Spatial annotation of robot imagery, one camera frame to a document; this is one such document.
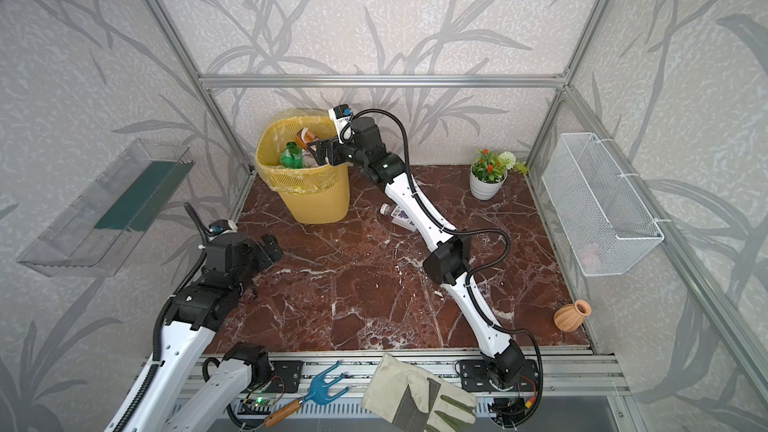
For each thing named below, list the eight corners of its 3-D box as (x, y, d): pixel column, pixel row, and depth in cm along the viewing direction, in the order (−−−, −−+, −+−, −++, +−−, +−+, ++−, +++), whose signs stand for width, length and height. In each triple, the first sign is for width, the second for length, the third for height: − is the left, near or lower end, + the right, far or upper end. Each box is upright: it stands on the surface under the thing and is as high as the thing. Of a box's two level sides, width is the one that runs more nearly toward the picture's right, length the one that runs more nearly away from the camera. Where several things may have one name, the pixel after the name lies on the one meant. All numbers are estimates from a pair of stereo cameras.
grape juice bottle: (380, 213, 109) (379, 206, 106) (389, 205, 111) (388, 198, 108) (410, 235, 103) (410, 228, 99) (419, 226, 105) (419, 220, 102)
